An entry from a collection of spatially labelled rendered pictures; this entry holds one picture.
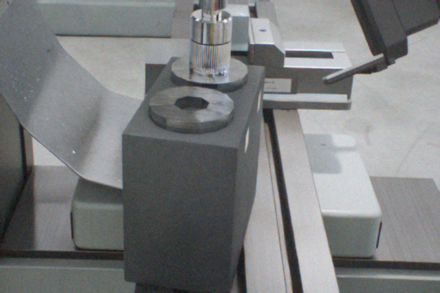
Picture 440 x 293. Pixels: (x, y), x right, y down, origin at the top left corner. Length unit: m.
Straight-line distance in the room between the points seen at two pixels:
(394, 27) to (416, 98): 2.95
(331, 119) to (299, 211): 2.40
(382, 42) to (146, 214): 0.30
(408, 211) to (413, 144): 1.86
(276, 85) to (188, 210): 0.52
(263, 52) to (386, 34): 0.50
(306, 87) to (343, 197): 0.19
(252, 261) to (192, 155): 0.20
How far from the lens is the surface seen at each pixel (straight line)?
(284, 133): 1.19
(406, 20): 0.78
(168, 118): 0.77
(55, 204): 1.38
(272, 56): 1.25
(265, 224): 0.97
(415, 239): 1.35
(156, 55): 1.28
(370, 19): 0.78
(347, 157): 1.38
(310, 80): 1.27
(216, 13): 0.85
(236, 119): 0.80
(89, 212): 1.21
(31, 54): 1.27
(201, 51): 0.86
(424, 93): 3.78
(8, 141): 1.34
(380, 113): 3.51
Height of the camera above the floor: 1.45
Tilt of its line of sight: 28 degrees down
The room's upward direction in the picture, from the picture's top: 3 degrees clockwise
